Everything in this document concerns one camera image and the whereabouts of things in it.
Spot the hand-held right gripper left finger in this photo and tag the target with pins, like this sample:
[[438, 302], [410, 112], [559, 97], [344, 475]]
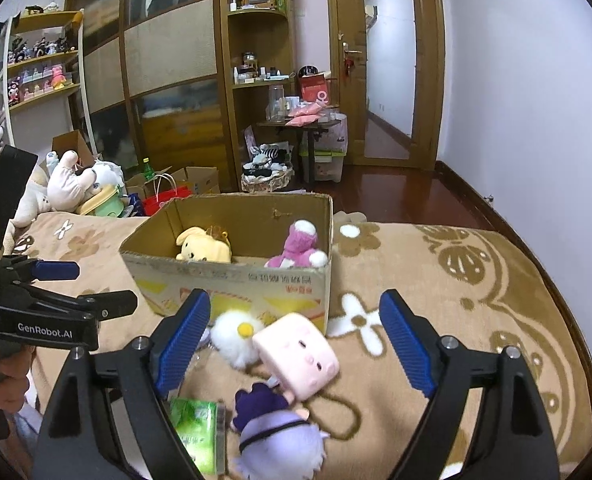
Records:
[[183, 345]]

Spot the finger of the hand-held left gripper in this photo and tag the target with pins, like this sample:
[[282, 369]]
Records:
[[111, 302], [56, 270]]

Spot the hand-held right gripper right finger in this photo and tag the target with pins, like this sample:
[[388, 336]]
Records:
[[408, 345]]

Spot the white fluffy plush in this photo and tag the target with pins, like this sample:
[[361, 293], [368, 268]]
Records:
[[228, 340]]

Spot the green tissue packet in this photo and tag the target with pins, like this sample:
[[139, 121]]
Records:
[[196, 425]]

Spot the printed cardboard box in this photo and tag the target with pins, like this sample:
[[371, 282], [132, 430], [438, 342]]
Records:
[[236, 280]]

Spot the pink square pig plush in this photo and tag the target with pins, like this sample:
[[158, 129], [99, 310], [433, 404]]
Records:
[[296, 355]]

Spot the purple-haired plush doll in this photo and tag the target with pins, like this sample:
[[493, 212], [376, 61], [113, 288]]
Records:
[[276, 440]]

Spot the person's left forearm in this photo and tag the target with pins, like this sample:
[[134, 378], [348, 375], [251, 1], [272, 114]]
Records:
[[28, 422]]

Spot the person's left hand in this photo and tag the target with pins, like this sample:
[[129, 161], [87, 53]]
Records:
[[11, 375]]

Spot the large white brown-patched plush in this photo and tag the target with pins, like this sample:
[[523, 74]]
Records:
[[31, 200]]

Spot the brown floral blanket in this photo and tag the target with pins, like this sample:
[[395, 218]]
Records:
[[426, 270]]

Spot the green and yellow plush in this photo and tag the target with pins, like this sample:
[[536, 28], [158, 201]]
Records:
[[103, 205]]

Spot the pale pink plush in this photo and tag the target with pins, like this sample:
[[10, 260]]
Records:
[[68, 185]]

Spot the yellow plush dog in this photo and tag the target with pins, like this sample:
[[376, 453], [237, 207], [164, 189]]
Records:
[[201, 247]]

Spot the plain open cardboard box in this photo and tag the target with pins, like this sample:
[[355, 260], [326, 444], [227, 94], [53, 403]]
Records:
[[71, 147]]

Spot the green bottle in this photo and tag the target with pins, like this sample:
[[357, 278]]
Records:
[[149, 170]]

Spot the pink and white plush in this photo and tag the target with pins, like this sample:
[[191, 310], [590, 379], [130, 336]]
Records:
[[298, 245]]

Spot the low cardboard box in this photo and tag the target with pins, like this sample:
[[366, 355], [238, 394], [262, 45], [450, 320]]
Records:
[[203, 180]]

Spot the metal door stop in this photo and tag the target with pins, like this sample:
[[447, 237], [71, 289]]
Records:
[[489, 199]]

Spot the wicker basket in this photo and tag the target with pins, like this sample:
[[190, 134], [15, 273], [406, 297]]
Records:
[[266, 185]]

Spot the small black-eared figure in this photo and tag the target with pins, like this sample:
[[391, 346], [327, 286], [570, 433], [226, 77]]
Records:
[[13, 94]]

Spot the pink plush figure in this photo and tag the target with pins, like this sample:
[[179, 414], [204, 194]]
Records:
[[58, 80]]

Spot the clear storage box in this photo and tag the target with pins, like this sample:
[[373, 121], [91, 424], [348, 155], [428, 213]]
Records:
[[328, 167]]

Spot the dark wooden side table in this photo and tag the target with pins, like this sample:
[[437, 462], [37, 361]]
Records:
[[308, 147]]

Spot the row of dark figurines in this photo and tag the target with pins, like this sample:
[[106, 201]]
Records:
[[41, 47]]

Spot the pink patterned bag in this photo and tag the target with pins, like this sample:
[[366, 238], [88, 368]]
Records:
[[337, 132]]

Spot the wooden wardrobe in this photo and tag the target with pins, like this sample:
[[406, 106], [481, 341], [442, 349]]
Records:
[[171, 45]]

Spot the pink packets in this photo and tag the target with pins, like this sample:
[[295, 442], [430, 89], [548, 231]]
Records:
[[303, 115]]

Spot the clear jar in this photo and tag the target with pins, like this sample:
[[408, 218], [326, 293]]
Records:
[[276, 102]]

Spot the red paper bag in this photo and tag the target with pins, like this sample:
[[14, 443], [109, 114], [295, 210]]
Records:
[[316, 91]]

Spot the group of cosmetic bottles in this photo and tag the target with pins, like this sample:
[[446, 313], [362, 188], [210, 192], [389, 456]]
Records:
[[263, 77]]

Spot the dark jar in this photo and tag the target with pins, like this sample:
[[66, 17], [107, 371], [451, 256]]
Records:
[[249, 60]]

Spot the wooden door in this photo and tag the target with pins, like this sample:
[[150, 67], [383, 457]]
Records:
[[426, 60]]

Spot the black round box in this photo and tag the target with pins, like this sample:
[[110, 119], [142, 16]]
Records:
[[308, 70]]

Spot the wooden corner shelf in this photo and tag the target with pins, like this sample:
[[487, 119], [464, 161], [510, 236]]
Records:
[[256, 27]]

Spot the white frame display rack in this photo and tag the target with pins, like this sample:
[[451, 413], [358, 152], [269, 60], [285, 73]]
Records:
[[41, 92]]

